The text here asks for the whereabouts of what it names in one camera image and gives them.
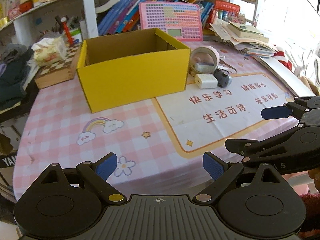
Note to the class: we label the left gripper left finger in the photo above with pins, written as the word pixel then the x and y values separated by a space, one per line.
pixel 95 176

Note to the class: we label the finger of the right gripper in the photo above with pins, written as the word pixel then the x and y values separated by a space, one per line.
pixel 268 149
pixel 278 112

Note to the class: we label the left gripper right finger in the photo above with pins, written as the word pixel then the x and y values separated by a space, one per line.
pixel 224 176

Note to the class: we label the white power adapter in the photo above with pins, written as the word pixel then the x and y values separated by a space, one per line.
pixel 206 81

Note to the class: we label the clear tape roll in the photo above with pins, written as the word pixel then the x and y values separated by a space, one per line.
pixel 204 60

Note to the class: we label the red white striped sock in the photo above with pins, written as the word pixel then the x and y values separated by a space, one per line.
pixel 281 57

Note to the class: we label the pink printed table mat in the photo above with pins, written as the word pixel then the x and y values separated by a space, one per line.
pixel 159 142

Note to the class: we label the pile of papers and books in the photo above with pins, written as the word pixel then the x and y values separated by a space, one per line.
pixel 245 38

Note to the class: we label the yellow cardboard box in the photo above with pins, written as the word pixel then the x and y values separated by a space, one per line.
pixel 115 70

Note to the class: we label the wooden chessboard box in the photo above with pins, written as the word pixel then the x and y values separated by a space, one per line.
pixel 61 71

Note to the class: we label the red book box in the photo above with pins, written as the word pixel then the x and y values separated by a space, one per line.
pixel 222 10

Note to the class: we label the floral tissue pack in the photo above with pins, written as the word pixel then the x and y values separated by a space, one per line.
pixel 49 50

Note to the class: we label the pink toy keyboard tablet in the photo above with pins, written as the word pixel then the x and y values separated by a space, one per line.
pixel 180 20

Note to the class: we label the pile of clothes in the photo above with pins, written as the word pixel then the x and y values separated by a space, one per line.
pixel 14 73

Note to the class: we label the red pen in holder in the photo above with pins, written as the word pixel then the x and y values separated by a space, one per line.
pixel 66 29

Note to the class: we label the row of blue books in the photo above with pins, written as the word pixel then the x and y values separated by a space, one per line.
pixel 120 16

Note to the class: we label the white shelf post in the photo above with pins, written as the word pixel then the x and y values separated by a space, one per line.
pixel 90 17

